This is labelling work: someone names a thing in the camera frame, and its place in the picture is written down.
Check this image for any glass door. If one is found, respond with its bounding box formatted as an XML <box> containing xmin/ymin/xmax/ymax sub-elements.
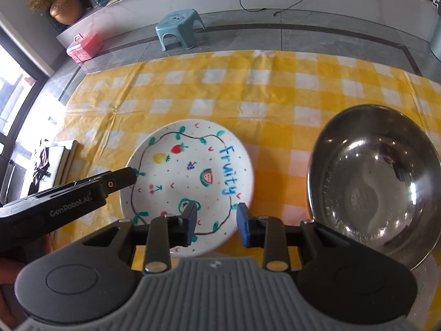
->
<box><xmin>0</xmin><ymin>24</ymin><xmax>56</xmax><ymax>138</ymax></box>

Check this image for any teal plastic stool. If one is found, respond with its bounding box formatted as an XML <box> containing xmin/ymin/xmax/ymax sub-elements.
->
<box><xmin>155</xmin><ymin>11</ymin><xmax>206</xmax><ymax>50</ymax></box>

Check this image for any gold vase with dried flowers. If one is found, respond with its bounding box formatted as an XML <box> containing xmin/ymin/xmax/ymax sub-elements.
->
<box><xmin>28</xmin><ymin>0</ymin><xmax>83</xmax><ymax>25</ymax></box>

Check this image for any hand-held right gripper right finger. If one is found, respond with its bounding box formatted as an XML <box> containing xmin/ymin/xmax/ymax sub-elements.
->
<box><xmin>236</xmin><ymin>203</ymin><xmax>348</xmax><ymax>272</ymax></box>

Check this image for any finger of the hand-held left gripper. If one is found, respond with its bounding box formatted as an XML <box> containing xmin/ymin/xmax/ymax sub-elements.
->
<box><xmin>103</xmin><ymin>167</ymin><xmax>139</xmax><ymax>191</ymax></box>

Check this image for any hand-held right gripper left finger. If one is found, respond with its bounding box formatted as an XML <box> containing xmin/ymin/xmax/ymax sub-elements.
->
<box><xmin>81</xmin><ymin>202</ymin><xmax>198</xmax><ymax>274</ymax></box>

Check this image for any red storage box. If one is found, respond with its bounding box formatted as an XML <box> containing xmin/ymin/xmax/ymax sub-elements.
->
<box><xmin>66</xmin><ymin>31</ymin><xmax>104</xmax><ymax>63</ymax></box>

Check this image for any stainless steel bowl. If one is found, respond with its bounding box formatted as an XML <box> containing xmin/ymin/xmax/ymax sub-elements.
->
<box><xmin>306</xmin><ymin>104</ymin><xmax>441</xmax><ymax>272</ymax></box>

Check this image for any white fruit-painted plate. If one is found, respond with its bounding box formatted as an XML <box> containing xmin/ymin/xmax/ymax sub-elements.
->
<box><xmin>120</xmin><ymin>119</ymin><xmax>256</xmax><ymax>257</ymax></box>

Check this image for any dark cloth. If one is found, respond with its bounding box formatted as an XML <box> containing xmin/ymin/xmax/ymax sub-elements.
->
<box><xmin>29</xmin><ymin>138</ymin><xmax>52</xmax><ymax>195</ymax></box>

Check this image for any yellow checkered tablecloth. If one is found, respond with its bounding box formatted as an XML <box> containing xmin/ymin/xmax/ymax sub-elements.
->
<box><xmin>52</xmin><ymin>50</ymin><xmax>441</xmax><ymax>273</ymax></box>

